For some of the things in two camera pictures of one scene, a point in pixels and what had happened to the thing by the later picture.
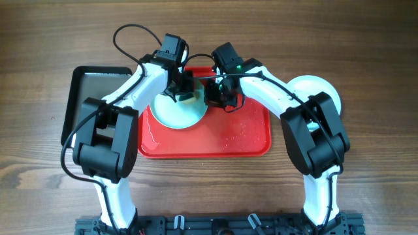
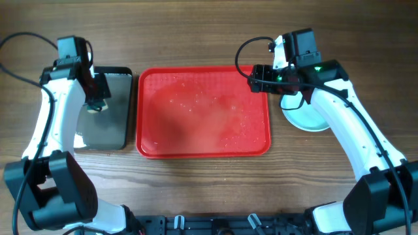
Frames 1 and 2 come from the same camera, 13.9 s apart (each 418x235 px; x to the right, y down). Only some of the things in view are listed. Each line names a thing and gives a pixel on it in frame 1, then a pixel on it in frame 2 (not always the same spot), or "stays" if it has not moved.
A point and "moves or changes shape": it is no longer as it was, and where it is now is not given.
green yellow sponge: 194,99 moves or changes shape
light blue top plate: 179,115 moves or changes shape
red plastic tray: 242,132 stays
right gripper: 211,99 → 261,72
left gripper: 189,86 → 105,92
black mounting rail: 221,224 stays
